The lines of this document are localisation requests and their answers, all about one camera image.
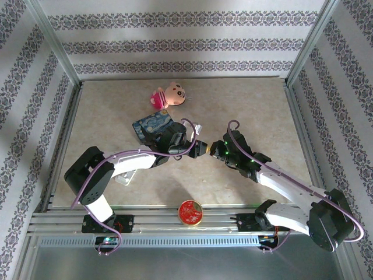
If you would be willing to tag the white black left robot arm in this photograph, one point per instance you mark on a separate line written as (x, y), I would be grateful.
(131, 160)

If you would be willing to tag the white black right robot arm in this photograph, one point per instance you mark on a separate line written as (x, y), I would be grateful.
(291, 186)

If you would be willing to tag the clear plastic holder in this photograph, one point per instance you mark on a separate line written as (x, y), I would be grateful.
(197, 129)
(126, 178)

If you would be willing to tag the pink plush doll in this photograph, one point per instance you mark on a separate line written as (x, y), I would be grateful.
(175, 94)

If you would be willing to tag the round red gold tin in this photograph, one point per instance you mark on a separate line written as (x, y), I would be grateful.
(190, 213)

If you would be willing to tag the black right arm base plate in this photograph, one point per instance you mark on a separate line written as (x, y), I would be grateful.
(246, 223)

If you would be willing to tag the aluminium frame rail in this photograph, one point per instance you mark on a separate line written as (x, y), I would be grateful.
(160, 221)

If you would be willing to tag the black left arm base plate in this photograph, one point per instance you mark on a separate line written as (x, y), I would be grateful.
(125, 223)

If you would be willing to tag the aluminium frame post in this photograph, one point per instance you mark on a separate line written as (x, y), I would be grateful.
(314, 38)
(55, 43)

